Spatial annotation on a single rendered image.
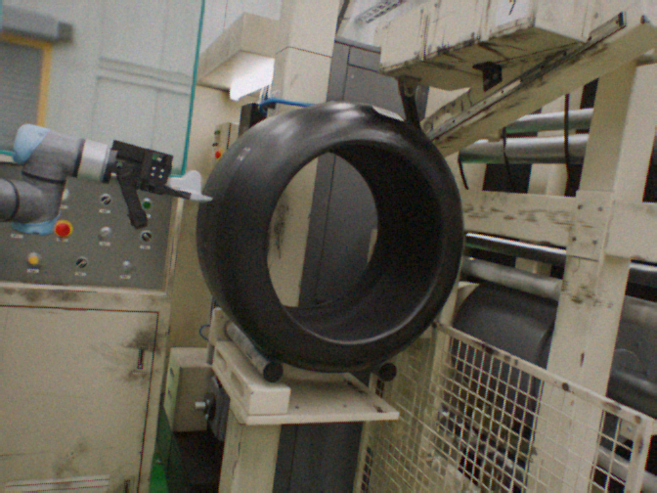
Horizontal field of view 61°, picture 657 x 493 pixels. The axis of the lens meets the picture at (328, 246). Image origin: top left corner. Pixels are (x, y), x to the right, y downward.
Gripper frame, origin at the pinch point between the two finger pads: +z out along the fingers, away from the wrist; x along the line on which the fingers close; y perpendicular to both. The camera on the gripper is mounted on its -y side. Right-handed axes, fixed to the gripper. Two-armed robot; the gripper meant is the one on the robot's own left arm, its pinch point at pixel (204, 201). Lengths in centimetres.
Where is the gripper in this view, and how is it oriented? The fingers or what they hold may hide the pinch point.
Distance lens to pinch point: 119.2
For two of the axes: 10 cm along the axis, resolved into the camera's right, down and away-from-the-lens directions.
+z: 8.8, 2.1, 4.1
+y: 2.5, -9.7, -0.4
